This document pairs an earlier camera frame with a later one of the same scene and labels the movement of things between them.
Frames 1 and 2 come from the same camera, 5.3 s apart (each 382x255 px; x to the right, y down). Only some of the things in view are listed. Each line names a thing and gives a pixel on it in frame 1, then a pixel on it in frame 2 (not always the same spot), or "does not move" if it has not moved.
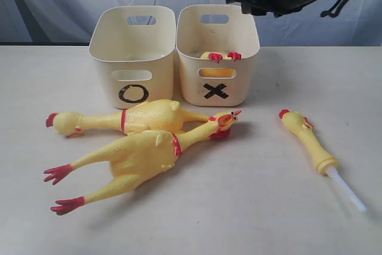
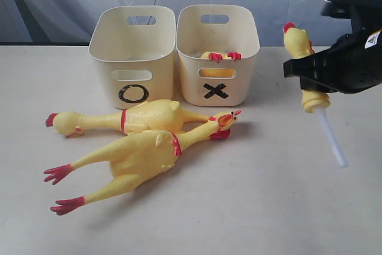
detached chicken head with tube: x=326 y=164 to x=298 y=46
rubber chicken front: x=135 y=157 does not move
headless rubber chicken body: x=218 y=57 does not move
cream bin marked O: x=135 y=47 does not move
